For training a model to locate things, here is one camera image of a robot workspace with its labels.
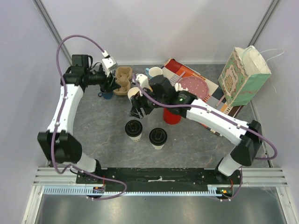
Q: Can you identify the single white paper cup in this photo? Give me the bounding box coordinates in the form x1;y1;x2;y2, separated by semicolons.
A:
150;140;167;150

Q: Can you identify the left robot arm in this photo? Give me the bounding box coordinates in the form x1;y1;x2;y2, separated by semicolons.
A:
37;52;120;183

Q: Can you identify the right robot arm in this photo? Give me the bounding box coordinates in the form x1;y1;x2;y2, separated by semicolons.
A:
130;74;262;184

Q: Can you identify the dark blue ceramic mug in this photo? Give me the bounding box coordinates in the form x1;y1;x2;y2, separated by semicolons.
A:
98;91;113;100

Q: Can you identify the cardboard cup carrier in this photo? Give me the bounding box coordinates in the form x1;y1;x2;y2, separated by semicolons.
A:
114;66;132;96

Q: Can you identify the red cup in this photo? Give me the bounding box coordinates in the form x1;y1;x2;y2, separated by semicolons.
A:
163;108;181;125

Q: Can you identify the light blue ceramic mug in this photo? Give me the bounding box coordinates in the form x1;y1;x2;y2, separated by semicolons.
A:
145;67;163;79

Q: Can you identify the white stir sticks bundle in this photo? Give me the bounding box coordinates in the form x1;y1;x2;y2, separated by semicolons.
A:
174;83;188;91

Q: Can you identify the colourful magazine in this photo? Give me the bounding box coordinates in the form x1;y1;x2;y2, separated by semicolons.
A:
161;58;243;137

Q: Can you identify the pink polka dot plate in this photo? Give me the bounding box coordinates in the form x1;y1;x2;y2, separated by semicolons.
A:
179;76;209;100

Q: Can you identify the green paper gift bag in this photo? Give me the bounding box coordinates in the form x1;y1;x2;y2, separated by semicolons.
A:
218;45;271;107

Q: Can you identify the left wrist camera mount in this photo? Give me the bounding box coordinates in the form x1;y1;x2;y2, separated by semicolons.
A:
101;54;117;77

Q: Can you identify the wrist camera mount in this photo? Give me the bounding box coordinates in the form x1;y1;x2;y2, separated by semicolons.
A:
101;54;117;77
136;74;152;91

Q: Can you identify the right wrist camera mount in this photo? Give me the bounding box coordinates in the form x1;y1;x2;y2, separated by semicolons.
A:
136;74;152;91

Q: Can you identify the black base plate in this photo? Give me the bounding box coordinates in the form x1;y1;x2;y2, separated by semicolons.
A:
76;167;242;186

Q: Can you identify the aluminium frame rail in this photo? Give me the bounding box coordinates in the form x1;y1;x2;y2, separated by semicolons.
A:
33;0;71;65

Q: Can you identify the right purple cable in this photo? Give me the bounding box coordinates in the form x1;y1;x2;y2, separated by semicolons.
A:
132;73;278;202

